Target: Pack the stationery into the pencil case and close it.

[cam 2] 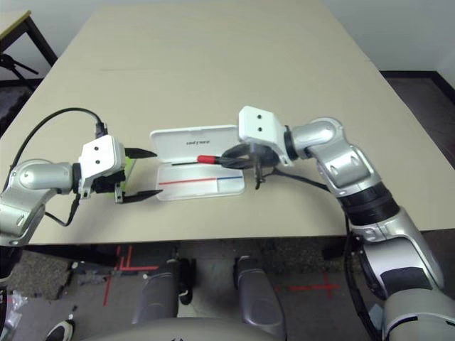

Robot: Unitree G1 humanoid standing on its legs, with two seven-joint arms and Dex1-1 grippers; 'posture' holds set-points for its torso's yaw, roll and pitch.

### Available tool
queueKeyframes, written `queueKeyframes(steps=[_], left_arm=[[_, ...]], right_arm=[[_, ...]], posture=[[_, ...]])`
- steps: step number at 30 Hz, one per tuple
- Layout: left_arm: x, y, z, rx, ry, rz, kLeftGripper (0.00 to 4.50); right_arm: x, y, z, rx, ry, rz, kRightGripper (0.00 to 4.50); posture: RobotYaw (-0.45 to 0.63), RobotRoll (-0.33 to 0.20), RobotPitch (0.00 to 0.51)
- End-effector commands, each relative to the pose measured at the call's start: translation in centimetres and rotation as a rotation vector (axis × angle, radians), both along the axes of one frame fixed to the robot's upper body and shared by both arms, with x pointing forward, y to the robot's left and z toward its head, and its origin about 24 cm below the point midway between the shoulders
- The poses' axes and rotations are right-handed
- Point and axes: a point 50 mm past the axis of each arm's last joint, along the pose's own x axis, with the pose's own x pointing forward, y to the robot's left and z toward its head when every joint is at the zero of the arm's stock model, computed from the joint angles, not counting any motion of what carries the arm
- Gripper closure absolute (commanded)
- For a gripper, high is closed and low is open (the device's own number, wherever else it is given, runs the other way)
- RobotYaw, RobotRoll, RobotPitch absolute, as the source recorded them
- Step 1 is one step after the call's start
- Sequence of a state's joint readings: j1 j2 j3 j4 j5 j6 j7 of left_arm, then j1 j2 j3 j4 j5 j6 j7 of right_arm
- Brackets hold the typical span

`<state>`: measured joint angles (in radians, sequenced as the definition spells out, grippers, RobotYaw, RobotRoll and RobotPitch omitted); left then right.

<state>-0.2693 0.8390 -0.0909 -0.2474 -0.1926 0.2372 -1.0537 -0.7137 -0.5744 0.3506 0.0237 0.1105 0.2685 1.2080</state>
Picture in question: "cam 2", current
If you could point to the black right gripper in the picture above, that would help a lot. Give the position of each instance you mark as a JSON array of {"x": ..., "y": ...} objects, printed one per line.
[{"x": 264, "y": 158}]

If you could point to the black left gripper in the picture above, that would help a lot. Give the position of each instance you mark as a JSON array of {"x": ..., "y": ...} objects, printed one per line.
[{"x": 106, "y": 183}]

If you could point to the green highlighter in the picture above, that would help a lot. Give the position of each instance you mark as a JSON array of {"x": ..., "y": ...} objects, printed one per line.
[{"x": 129, "y": 168}]

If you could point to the black marker with red cap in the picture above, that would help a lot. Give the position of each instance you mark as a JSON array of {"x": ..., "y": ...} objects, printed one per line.
[{"x": 206, "y": 158}]

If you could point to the white plastic pencil case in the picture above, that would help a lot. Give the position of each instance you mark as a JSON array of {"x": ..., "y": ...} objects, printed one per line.
[{"x": 192, "y": 184}]

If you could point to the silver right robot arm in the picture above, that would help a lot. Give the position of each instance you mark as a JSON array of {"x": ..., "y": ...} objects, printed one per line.
[{"x": 341, "y": 160}]

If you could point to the grey robot left leg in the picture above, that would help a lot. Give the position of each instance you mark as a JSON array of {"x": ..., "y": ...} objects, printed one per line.
[{"x": 156, "y": 295}]

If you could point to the grey robot leg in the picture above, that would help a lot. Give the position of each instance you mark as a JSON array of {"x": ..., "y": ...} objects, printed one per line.
[
  {"x": 156, "y": 295},
  {"x": 256, "y": 295}
]

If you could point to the grey robot right leg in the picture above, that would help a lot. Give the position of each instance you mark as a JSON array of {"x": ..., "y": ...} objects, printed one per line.
[{"x": 256, "y": 295}]

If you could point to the dark foam floor mat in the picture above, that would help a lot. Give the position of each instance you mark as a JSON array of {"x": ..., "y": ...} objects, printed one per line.
[{"x": 10, "y": 103}]

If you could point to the grey robot torso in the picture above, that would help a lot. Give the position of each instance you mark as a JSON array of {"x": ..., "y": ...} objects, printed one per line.
[{"x": 177, "y": 332}]

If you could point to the black tripod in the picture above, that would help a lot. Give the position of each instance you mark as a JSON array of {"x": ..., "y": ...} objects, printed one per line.
[{"x": 10, "y": 63}]

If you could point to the black and white shoe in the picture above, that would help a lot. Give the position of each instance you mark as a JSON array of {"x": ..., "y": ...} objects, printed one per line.
[{"x": 62, "y": 332}]

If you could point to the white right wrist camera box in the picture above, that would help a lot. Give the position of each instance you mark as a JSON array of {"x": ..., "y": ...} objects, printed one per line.
[{"x": 259, "y": 124}]

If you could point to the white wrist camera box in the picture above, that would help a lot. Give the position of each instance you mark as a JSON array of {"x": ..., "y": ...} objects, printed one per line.
[
  {"x": 99, "y": 156},
  {"x": 259, "y": 124}
]

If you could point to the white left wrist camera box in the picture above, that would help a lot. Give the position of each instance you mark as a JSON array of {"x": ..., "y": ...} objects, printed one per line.
[{"x": 99, "y": 156}]

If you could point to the beige side table black frame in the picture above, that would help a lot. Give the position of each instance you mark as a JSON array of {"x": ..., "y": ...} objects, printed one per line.
[{"x": 14, "y": 25}]

